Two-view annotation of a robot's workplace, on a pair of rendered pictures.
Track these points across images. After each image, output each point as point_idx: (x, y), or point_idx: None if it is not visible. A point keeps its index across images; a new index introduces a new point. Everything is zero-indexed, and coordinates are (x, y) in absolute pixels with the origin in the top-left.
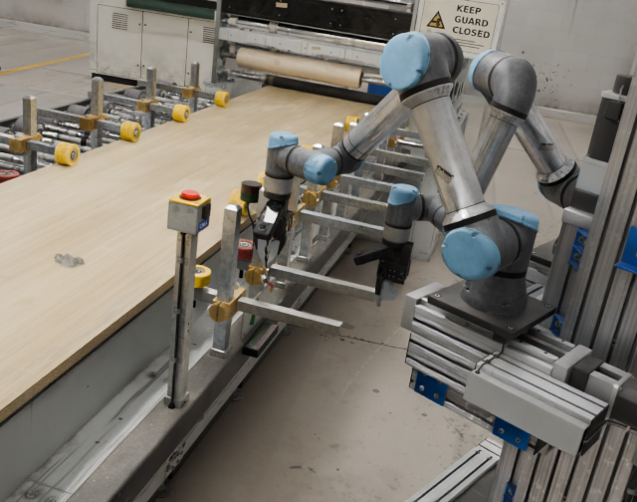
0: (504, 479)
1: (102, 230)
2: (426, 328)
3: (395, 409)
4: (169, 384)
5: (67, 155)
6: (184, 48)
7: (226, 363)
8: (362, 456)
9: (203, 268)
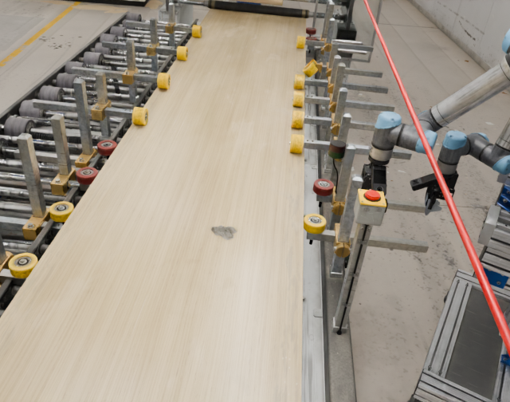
0: None
1: (220, 191)
2: (502, 244)
3: (372, 249)
4: (338, 319)
5: (143, 119)
6: None
7: None
8: (370, 289)
9: (318, 216)
